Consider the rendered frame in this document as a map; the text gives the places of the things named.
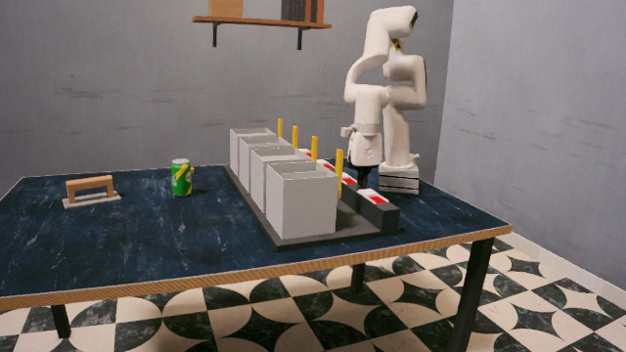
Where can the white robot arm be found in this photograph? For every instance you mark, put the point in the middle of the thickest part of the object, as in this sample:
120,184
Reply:
383,48

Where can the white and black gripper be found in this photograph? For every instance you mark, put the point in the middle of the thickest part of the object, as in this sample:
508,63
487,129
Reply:
364,150

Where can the green drink can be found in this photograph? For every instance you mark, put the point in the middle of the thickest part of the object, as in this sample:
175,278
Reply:
181,178

